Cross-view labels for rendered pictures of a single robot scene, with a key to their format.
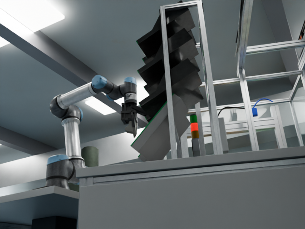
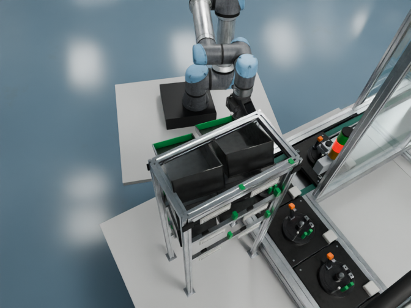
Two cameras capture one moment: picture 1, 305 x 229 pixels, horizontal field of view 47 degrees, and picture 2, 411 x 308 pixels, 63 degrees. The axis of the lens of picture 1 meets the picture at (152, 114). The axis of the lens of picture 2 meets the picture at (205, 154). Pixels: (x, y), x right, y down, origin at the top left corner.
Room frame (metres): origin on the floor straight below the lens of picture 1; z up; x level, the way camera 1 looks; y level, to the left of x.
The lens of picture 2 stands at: (1.08, -0.50, 2.38)
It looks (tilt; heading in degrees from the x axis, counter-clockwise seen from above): 57 degrees down; 50
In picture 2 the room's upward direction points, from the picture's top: 3 degrees clockwise
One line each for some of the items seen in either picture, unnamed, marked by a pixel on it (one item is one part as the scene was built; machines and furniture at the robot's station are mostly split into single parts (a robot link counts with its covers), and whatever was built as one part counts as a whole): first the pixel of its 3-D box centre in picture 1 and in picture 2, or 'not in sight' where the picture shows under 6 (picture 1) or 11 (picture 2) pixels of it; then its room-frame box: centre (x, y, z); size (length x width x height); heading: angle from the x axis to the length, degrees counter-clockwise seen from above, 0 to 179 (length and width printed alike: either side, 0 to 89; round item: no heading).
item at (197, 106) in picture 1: (198, 108); (359, 130); (1.97, -0.28, 1.46); 0.03 x 0.03 x 1.00; 82
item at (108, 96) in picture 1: (114, 92); (236, 53); (1.82, 0.21, 1.53); 0.11 x 0.11 x 0.08; 57
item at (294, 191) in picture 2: not in sight; (266, 181); (1.80, -0.10, 1.01); 0.24 x 0.24 x 0.13; 82
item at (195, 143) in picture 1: (195, 134); (336, 150); (1.97, -0.25, 1.29); 0.12 x 0.05 x 0.25; 172
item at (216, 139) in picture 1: (191, 97); (216, 220); (1.42, -0.18, 1.26); 0.36 x 0.21 x 0.80; 172
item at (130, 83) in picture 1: (130, 87); (245, 71); (1.78, 0.12, 1.53); 0.09 x 0.08 x 0.11; 57
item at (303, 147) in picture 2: not in sight; (320, 158); (2.14, -0.15, 0.96); 0.24 x 0.24 x 0.02; 82
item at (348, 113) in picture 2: not in sight; (288, 146); (2.09, 0.01, 0.91); 0.89 x 0.06 x 0.11; 172
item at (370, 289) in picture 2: not in sight; (339, 277); (1.73, -0.59, 1.01); 0.24 x 0.24 x 0.13; 82
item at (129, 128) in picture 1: (130, 128); not in sight; (1.77, 0.12, 1.27); 0.06 x 0.03 x 0.09; 82
